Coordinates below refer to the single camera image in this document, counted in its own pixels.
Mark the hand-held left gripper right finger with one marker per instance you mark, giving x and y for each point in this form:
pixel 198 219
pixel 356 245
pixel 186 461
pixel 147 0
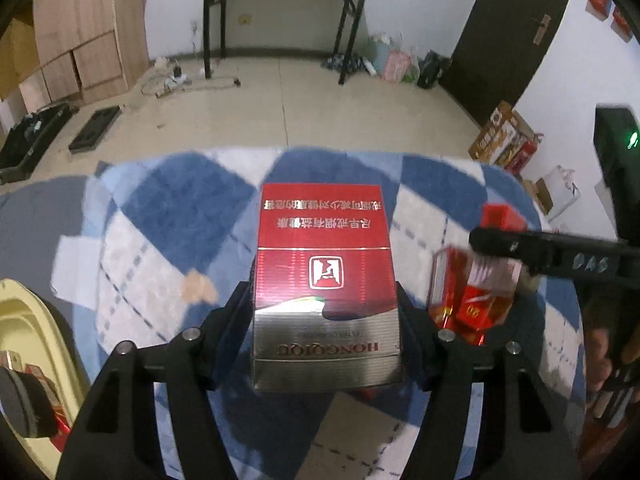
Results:
pixel 412 325

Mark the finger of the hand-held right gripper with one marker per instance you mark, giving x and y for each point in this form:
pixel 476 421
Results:
pixel 550 252

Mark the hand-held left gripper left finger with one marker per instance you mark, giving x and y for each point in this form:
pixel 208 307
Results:
pixel 235 320

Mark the red cigarette pack gold print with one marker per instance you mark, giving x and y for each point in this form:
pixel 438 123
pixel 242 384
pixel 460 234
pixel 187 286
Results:
pixel 480 305

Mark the red and silver cigarette pack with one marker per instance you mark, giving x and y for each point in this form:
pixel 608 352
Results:
pixel 325 285

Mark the yellow plastic basin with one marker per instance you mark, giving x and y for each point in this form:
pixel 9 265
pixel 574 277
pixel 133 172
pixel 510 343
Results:
pixel 20 310

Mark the person's right hand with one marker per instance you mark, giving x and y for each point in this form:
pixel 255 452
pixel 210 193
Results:
pixel 597 340

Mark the white paper bag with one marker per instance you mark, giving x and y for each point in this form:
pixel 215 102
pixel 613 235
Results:
pixel 562 190

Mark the small brown cardboard box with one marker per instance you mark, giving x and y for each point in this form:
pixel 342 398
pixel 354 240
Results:
pixel 537 195

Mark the colourful cardboard box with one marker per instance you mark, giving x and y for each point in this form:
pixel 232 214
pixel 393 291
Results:
pixel 502 140

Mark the blue white checked blanket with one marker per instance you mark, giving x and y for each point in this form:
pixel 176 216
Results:
pixel 175 200

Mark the pale white cloth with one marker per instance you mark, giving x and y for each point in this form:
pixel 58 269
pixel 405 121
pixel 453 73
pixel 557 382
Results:
pixel 75 270

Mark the dark door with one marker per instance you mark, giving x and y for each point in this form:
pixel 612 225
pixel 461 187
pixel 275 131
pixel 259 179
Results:
pixel 500 35

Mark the black bag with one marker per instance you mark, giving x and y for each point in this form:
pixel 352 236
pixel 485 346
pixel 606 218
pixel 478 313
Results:
pixel 432 70

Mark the dark grey bed sheet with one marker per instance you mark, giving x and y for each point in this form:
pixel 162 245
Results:
pixel 30 230

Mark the black foam tray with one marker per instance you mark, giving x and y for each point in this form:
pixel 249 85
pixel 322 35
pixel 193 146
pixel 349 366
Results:
pixel 95 127

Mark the pink bag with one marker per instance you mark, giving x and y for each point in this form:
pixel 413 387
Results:
pixel 399 66

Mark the white power strip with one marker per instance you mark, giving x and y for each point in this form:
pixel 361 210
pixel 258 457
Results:
pixel 177 79

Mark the light green bag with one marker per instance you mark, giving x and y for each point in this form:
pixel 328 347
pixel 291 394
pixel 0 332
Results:
pixel 380 52

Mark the dark patterned cloth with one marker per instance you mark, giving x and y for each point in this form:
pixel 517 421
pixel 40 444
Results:
pixel 342 62

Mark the black case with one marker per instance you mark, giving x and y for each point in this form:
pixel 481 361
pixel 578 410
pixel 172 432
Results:
pixel 30 135

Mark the wooden wardrobe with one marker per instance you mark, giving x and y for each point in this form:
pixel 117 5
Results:
pixel 75 10

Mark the red wall hanging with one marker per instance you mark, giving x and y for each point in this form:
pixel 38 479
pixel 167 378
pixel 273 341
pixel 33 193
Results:
pixel 622 24
pixel 598 0

